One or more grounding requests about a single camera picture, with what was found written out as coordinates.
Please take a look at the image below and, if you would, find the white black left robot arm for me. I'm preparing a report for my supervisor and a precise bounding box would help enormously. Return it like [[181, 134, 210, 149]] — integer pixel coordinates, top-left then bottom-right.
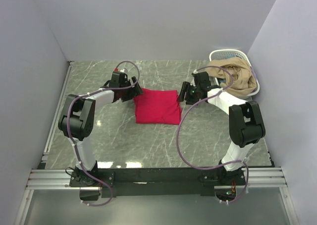
[[58, 69, 143, 186]]

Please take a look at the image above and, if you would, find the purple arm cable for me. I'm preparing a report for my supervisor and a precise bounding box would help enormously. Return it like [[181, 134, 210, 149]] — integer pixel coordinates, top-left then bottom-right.
[[66, 60, 141, 207], [176, 66, 249, 206]]

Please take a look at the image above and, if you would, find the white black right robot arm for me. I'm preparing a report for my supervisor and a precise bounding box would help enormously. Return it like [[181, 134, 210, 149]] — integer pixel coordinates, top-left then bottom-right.
[[177, 72, 265, 185]]

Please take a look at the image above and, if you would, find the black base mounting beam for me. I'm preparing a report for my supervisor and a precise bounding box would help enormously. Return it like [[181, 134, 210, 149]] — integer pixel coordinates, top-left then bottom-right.
[[69, 168, 246, 201]]

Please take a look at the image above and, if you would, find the aluminium frame rail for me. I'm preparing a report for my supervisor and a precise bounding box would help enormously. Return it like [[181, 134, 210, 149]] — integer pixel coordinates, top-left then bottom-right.
[[25, 168, 287, 190]]

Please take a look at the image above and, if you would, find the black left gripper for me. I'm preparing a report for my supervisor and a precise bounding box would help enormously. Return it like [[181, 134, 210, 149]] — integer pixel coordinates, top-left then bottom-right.
[[120, 77, 144, 102]]

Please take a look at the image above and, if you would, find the white perforated laundry basket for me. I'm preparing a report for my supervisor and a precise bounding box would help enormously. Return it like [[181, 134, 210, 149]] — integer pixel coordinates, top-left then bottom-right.
[[206, 49, 260, 98]]

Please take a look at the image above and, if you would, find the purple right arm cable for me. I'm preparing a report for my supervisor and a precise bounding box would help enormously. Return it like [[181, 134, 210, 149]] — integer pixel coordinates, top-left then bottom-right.
[[176, 66, 249, 206]]

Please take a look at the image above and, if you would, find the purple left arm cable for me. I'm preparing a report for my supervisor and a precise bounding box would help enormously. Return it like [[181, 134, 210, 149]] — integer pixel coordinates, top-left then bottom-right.
[[66, 60, 141, 207]]

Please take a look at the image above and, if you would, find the tan t-shirt in basket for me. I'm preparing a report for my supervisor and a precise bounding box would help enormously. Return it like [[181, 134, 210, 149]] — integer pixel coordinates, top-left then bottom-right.
[[205, 57, 257, 98]]

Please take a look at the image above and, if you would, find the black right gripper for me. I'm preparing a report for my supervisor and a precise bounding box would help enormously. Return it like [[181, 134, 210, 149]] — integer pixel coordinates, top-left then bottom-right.
[[176, 82, 200, 106]]

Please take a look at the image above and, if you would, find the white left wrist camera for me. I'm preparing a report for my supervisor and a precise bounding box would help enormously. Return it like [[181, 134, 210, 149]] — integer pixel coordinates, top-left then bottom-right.
[[114, 67, 128, 74]]

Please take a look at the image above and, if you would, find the red t-shirt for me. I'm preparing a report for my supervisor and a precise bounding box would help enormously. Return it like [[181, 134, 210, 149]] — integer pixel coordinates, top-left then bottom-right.
[[134, 88, 182, 125]]

